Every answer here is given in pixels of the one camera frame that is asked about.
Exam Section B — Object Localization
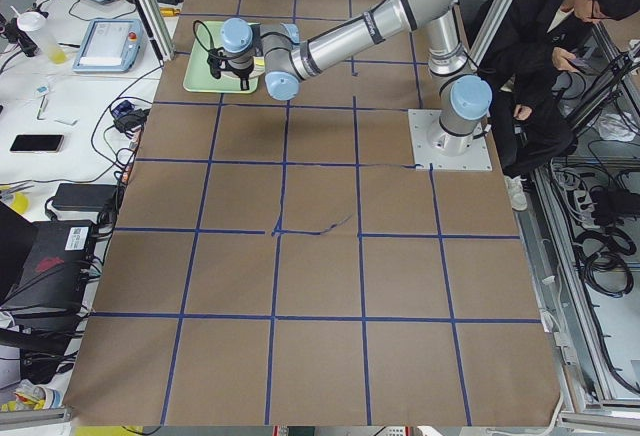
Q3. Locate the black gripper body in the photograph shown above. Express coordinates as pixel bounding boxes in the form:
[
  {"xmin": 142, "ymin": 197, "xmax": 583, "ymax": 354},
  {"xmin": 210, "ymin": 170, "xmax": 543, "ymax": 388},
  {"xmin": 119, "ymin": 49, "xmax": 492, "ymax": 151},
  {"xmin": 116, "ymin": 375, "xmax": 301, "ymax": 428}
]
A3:
[{"xmin": 207, "ymin": 47, "xmax": 253, "ymax": 80}]

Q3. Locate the white round plate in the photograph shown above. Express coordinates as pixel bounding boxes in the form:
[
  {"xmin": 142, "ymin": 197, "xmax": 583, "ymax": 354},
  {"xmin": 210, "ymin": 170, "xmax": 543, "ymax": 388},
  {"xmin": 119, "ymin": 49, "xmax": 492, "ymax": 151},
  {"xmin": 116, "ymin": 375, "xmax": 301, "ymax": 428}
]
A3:
[{"xmin": 223, "ymin": 56, "xmax": 265, "ymax": 79}]

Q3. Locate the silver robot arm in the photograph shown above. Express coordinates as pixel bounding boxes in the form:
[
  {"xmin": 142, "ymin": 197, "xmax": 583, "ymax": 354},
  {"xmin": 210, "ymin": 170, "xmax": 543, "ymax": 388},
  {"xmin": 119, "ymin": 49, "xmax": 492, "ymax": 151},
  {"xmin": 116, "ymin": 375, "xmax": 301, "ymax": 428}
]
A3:
[{"xmin": 204, "ymin": 0, "xmax": 492, "ymax": 156}]

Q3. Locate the light green tray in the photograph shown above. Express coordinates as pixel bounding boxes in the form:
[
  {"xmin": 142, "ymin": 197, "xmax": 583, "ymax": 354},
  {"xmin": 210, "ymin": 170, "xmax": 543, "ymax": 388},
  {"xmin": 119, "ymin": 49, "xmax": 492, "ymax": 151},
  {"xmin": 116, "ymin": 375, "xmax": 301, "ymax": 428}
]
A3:
[{"xmin": 183, "ymin": 21, "xmax": 258, "ymax": 94}]

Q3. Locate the blue teach pendant near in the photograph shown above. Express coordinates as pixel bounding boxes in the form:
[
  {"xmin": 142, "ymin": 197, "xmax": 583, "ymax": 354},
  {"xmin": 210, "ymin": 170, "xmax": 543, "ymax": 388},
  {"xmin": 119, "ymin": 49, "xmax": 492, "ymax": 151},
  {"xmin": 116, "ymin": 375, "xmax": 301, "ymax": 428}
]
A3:
[{"xmin": 72, "ymin": 18, "xmax": 144, "ymax": 73}]

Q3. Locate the black power adapter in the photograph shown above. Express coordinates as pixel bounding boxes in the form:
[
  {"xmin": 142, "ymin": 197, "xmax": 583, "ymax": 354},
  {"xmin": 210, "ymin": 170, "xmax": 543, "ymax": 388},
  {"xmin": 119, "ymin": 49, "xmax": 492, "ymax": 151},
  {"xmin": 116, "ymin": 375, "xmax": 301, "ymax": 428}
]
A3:
[{"xmin": 52, "ymin": 183, "xmax": 116, "ymax": 212}]

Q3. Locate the squeeze bottle yellow liquid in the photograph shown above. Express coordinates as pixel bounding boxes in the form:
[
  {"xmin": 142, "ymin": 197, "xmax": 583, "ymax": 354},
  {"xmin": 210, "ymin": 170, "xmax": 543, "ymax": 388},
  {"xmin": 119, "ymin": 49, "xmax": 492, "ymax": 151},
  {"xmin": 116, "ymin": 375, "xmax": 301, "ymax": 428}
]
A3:
[{"xmin": 17, "ymin": 11, "xmax": 67, "ymax": 64}]

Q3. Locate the black smartphone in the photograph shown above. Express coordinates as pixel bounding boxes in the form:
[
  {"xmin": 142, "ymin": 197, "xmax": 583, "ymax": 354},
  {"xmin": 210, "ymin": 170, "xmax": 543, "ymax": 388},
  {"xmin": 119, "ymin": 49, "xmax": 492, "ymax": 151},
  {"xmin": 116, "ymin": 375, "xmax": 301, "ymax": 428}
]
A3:
[{"xmin": 10, "ymin": 134, "xmax": 64, "ymax": 153}]

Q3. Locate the black computer case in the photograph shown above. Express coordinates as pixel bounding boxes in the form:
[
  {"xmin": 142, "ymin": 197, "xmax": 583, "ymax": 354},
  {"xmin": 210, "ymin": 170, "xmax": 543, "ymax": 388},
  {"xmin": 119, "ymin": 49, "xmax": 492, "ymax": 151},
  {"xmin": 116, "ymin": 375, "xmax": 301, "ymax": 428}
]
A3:
[{"xmin": 1, "ymin": 204, "xmax": 97, "ymax": 355}]

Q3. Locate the person in black jacket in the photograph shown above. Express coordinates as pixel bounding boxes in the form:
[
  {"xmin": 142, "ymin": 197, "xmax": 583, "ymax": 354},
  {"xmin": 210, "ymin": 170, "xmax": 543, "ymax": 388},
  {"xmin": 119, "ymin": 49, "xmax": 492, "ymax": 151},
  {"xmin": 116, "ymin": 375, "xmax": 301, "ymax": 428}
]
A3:
[{"xmin": 480, "ymin": 0, "xmax": 639, "ymax": 211}]

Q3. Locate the aluminium frame post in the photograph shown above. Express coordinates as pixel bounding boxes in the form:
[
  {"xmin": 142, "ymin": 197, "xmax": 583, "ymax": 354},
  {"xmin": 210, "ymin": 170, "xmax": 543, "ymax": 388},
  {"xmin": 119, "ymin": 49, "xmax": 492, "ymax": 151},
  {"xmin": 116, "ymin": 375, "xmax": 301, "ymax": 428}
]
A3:
[{"xmin": 133, "ymin": 0, "xmax": 175, "ymax": 62}]

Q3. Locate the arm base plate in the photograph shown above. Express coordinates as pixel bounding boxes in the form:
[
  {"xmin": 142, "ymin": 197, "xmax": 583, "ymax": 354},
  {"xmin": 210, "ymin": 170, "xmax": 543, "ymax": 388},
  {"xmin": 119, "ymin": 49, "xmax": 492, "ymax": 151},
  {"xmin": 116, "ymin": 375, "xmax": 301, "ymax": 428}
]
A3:
[{"xmin": 408, "ymin": 109, "xmax": 493, "ymax": 172}]

